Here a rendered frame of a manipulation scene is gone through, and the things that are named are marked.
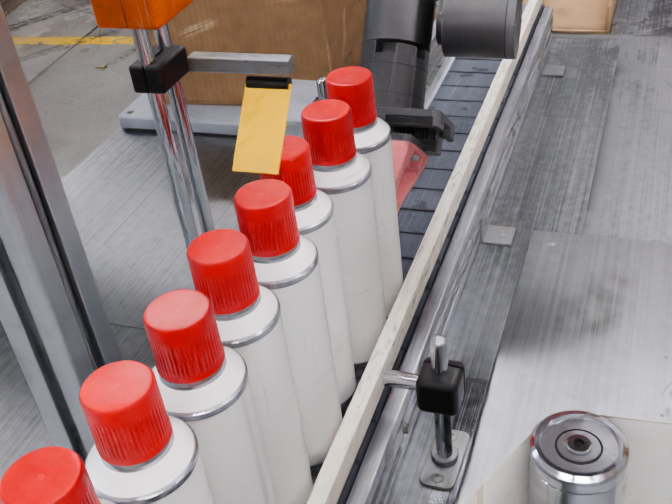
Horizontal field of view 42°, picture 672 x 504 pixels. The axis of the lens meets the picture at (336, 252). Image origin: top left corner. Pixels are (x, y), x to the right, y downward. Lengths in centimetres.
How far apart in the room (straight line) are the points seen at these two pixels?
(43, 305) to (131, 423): 18
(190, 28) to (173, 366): 75
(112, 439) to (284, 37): 76
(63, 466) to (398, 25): 47
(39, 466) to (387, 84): 44
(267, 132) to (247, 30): 58
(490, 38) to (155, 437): 44
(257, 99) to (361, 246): 13
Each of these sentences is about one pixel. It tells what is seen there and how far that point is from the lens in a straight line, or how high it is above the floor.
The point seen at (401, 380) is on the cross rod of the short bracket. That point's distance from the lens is 62.
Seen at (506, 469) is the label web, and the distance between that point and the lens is 37.
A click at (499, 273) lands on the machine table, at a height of 83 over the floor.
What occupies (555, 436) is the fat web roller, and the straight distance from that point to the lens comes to 37.
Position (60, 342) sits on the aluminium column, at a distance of 57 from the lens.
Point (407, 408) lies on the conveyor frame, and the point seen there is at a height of 86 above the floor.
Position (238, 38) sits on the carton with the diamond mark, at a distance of 111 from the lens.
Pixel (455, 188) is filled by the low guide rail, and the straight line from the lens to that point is 80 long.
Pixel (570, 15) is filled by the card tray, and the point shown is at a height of 83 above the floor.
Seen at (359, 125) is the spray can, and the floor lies 105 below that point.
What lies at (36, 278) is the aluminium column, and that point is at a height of 105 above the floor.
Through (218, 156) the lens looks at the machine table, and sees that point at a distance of 109.
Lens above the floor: 134
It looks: 35 degrees down
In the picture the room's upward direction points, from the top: 8 degrees counter-clockwise
